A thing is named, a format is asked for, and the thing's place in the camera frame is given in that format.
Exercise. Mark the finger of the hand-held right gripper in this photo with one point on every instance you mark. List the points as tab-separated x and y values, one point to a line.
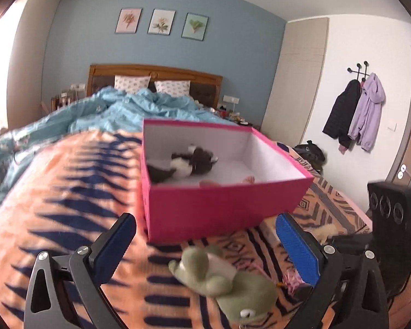
354	240

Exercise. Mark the white wall switch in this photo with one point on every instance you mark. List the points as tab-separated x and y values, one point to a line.
391	126

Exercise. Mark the white wall socket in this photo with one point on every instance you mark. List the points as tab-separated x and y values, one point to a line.
77	86
231	99

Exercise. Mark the green plush toy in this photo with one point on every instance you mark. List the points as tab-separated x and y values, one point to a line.
233	281

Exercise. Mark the pink cardboard box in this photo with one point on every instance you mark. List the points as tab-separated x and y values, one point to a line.
209	209

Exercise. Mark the nightstand clutter with red box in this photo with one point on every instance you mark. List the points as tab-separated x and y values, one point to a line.
231	114

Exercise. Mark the light blue duvet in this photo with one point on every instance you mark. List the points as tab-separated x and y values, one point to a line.
123	109

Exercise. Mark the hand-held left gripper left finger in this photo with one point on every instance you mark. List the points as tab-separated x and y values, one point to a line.
118	243

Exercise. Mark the pink knitted item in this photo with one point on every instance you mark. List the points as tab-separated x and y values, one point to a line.
248	179

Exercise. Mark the dark bag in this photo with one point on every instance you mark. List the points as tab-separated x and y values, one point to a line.
310	154

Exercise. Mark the pink garment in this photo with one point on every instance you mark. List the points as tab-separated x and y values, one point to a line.
343	149

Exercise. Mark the green framed leaf picture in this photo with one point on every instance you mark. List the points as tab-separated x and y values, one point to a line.
195	26

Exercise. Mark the purple hooded jacket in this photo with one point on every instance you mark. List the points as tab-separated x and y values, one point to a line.
368	113

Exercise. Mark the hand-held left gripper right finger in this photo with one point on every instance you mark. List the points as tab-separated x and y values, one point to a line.
299	250

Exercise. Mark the white framed flower picture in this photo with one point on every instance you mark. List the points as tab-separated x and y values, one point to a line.
161	21

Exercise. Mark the pink bag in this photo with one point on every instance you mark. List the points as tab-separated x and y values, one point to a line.
293	279

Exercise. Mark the brown and white plush toy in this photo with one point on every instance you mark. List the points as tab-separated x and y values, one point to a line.
191	162

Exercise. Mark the black wall coat rack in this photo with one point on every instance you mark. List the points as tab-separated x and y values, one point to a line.
359	70

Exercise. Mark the nightstand clutter with bottles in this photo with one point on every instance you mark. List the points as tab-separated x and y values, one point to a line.
60	101

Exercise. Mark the white dotted pillow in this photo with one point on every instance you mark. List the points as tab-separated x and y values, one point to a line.
132	83
173	86

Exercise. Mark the wooden headboard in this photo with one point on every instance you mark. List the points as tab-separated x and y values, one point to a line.
198	82

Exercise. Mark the black jacket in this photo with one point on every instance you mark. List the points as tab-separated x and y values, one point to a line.
342	113

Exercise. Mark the beige wardrobe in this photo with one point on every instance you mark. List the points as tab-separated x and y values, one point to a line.
294	75

